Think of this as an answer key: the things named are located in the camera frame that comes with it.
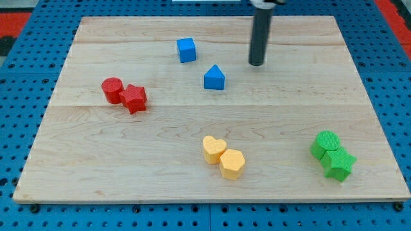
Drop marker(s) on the blue triangle block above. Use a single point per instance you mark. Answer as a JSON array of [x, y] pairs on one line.
[[214, 79]]

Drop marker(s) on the blue cube block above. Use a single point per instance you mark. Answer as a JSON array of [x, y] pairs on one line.
[[187, 50]]

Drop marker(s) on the yellow heart block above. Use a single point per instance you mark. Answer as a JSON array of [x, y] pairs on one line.
[[213, 149]]

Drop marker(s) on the wooden board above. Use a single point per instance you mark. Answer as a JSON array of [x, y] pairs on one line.
[[88, 151]]

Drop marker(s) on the yellow hexagon block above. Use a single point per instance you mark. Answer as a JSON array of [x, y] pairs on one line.
[[232, 164]]

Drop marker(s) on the red star block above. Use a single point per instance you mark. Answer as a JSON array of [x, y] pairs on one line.
[[134, 98]]

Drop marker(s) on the red cylinder block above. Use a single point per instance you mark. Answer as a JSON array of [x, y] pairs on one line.
[[111, 88]]

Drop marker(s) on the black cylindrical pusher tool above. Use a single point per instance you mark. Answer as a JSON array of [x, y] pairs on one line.
[[260, 29]]

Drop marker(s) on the green cylinder block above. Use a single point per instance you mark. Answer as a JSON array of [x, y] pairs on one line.
[[325, 141]]

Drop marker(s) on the green star block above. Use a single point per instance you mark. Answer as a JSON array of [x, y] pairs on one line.
[[337, 163]]

